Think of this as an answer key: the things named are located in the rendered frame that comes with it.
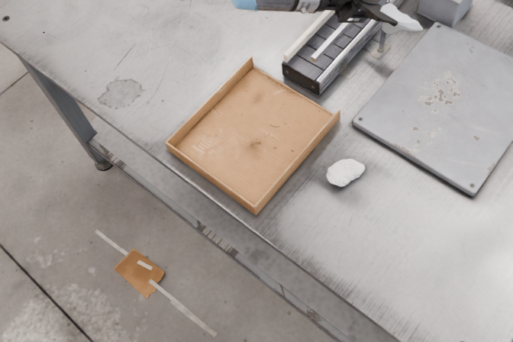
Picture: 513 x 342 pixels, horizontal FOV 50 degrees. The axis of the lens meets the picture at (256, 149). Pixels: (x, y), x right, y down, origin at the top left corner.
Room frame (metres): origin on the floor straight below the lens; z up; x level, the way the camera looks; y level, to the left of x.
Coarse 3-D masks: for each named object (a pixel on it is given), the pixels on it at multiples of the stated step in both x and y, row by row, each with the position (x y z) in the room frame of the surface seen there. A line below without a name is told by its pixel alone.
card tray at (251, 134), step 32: (224, 96) 0.78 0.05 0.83; (256, 96) 0.76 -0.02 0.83; (288, 96) 0.75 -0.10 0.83; (192, 128) 0.71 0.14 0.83; (224, 128) 0.69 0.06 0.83; (256, 128) 0.67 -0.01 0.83; (288, 128) 0.66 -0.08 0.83; (320, 128) 0.64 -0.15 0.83; (192, 160) 0.60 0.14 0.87; (224, 160) 0.61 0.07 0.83; (256, 160) 0.59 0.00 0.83; (288, 160) 0.58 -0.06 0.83; (256, 192) 0.52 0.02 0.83
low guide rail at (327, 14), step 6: (324, 12) 0.91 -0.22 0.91; (330, 12) 0.91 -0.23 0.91; (318, 18) 0.89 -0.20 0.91; (324, 18) 0.89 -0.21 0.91; (312, 24) 0.88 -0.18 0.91; (318, 24) 0.88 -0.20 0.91; (312, 30) 0.86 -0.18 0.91; (306, 36) 0.85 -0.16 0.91; (300, 42) 0.83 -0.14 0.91; (294, 48) 0.82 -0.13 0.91; (288, 54) 0.80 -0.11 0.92; (294, 54) 0.82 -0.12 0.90; (288, 60) 0.80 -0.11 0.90
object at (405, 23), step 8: (384, 8) 0.68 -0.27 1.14; (392, 8) 0.68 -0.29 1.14; (392, 16) 0.67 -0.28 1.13; (400, 16) 0.67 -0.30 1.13; (408, 16) 0.67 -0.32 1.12; (384, 24) 0.68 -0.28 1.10; (400, 24) 0.66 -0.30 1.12; (408, 24) 0.66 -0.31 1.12; (416, 24) 0.66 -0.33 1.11; (392, 32) 0.67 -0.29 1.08
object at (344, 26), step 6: (354, 18) 0.84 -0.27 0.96; (342, 24) 0.82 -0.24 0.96; (348, 24) 0.82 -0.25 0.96; (336, 30) 0.81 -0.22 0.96; (342, 30) 0.81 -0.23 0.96; (330, 36) 0.80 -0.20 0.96; (336, 36) 0.79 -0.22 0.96; (324, 42) 0.78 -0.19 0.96; (330, 42) 0.78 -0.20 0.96; (318, 48) 0.77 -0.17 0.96; (324, 48) 0.76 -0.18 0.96; (318, 54) 0.75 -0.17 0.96; (312, 60) 0.75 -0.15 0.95
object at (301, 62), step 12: (384, 0) 0.95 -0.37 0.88; (324, 24) 0.90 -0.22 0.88; (336, 24) 0.90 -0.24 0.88; (360, 24) 0.88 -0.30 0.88; (312, 36) 0.87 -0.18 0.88; (324, 36) 0.87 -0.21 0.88; (348, 36) 0.86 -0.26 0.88; (312, 48) 0.84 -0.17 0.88; (336, 48) 0.83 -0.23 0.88; (300, 60) 0.81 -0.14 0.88; (324, 60) 0.80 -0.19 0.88; (300, 72) 0.78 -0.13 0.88; (312, 72) 0.77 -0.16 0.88
